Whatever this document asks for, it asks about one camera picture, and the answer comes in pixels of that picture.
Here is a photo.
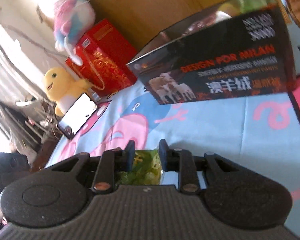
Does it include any pig print blanket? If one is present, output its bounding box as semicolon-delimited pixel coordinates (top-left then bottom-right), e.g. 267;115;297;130
44;74;300;240

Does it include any wooden headboard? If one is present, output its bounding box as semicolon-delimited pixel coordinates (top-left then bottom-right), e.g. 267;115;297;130
81;0;287;64

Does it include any yellow duck plush toy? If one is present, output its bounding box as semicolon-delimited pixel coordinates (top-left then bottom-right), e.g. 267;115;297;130
42;66;93;117

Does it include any red gift box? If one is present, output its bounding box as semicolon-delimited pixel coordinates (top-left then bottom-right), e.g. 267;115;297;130
65;19;138;98

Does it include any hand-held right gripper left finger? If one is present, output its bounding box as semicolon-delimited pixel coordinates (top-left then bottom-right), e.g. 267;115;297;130
51;140;136;193

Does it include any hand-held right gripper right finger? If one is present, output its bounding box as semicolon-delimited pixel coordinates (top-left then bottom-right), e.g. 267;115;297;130
159;139;241;193

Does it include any smartphone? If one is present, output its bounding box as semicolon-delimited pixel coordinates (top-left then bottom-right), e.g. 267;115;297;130
57;93;99;140

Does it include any bright green snack packet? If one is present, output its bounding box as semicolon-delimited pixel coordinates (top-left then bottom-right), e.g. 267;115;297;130
115;149;164;186

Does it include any pastel unicorn plush toy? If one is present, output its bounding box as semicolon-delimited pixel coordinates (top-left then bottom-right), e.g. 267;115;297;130
53;0;96;64

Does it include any dark metal rack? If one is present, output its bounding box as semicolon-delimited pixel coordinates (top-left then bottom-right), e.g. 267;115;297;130
0;100;62;153

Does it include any black sheep print box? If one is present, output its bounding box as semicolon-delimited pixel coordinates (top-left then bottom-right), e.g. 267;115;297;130
126;0;298;105

